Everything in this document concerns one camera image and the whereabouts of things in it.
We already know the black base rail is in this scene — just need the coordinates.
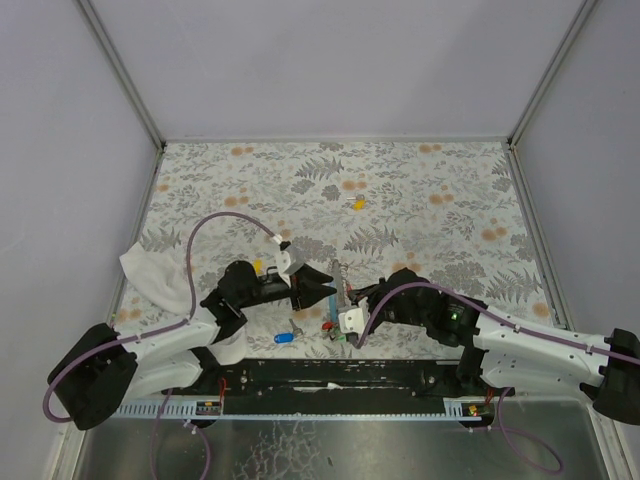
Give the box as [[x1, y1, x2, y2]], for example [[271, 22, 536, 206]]
[[159, 357, 516, 416]]

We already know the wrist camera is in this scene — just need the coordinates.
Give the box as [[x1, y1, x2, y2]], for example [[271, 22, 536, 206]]
[[275, 241, 304, 276], [338, 306, 369, 335]]

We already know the grey keyring holder strap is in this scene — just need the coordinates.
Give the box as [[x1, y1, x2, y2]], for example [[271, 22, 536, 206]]
[[322, 258, 359, 344]]

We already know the floral table mat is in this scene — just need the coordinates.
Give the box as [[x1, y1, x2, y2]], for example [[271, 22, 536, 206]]
[[102, 141, 581, 360]]

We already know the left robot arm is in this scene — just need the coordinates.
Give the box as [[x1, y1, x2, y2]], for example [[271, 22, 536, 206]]
[[43, 260, 336, 430]]

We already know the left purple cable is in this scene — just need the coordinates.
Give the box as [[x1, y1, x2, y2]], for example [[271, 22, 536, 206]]
[[42, 212, 281, 424]]

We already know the blue tag key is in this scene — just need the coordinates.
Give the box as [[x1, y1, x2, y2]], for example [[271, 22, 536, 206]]
[[273, 319, 304, 344]]

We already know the white cloth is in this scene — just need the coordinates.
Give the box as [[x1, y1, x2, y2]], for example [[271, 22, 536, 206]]
[[118, 240, 247, 367]]

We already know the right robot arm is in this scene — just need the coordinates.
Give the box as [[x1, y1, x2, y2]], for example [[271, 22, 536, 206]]
[[338, 268, 639, 425]]

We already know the yellow tag key far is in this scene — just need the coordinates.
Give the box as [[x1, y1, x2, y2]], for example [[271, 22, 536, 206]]
[[347, 195, 367, 211]]

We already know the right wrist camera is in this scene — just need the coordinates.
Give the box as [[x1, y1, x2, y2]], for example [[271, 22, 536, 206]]
[[338, 306, 369, 335]]

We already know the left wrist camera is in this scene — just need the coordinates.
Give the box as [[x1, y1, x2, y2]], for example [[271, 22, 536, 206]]
[[275, 241, 304, 276]]

